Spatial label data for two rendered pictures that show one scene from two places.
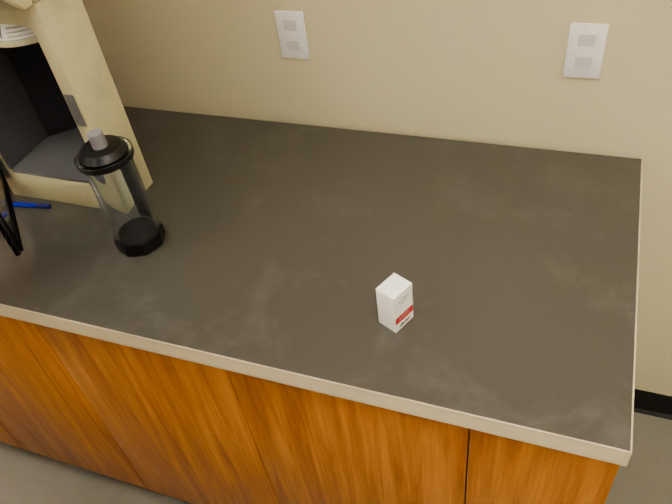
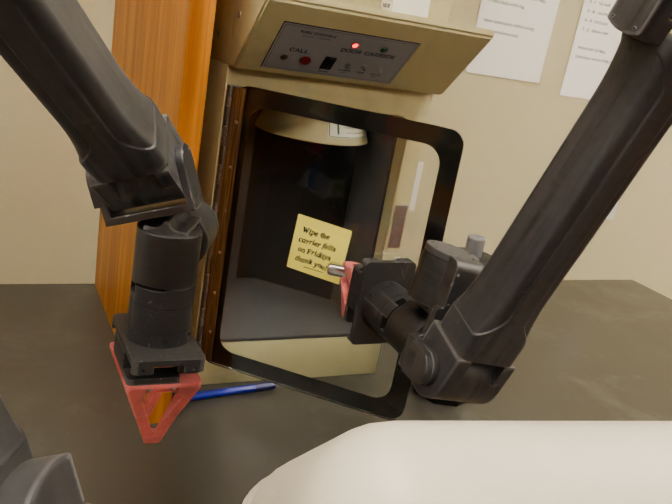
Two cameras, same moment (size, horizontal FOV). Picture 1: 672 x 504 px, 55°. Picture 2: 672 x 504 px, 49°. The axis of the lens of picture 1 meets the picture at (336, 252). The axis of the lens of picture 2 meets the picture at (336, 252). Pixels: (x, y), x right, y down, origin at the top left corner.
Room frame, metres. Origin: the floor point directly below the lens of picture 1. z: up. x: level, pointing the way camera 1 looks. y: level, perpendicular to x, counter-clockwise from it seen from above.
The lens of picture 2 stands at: (0.56, 1.41, 1.50)
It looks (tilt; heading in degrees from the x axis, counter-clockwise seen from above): 18 degrees down; 306
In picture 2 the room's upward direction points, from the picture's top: 10 degrees clockwise
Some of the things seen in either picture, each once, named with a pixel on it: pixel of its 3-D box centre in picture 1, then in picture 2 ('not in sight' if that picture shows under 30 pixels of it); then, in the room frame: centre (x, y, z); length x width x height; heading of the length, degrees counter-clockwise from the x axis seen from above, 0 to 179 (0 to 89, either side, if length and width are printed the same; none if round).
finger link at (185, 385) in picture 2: not in sight; (153, 390); (1.03, 1.00, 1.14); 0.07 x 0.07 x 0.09; 65
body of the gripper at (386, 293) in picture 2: not in sight; (391, 310); (0.95, 0.75, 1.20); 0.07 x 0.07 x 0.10; 64
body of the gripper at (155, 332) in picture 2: not in sight; (159, 316); (1.04, 1.00, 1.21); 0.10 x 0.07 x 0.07; 155
